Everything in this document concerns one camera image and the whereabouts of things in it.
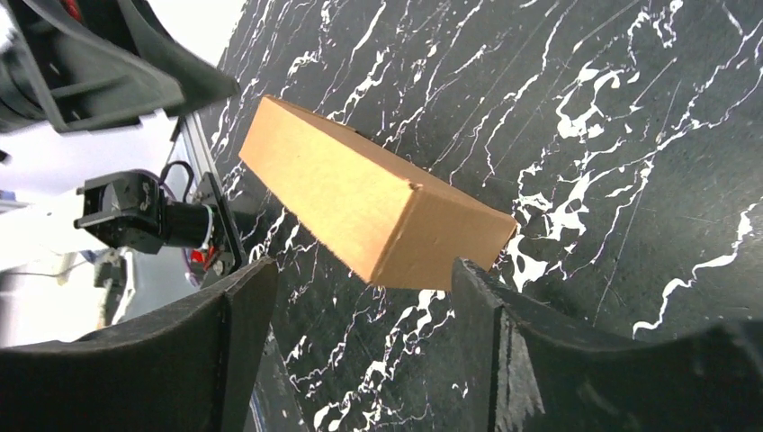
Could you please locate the brown cardboard box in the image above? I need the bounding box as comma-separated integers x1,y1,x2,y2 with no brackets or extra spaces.
239,95,517,291

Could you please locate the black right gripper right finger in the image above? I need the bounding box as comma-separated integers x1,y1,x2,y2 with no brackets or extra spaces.
452,258,762,431

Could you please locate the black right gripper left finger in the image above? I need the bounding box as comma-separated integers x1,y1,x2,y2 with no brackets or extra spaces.
1,258,278,431

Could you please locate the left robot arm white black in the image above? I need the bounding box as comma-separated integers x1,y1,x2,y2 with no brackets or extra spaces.
1,1,239,269

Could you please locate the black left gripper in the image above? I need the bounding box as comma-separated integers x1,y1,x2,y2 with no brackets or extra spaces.
1,0,239,134

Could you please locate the aluminium front rail frame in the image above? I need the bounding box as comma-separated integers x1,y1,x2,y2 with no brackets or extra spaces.
166,113,221,203

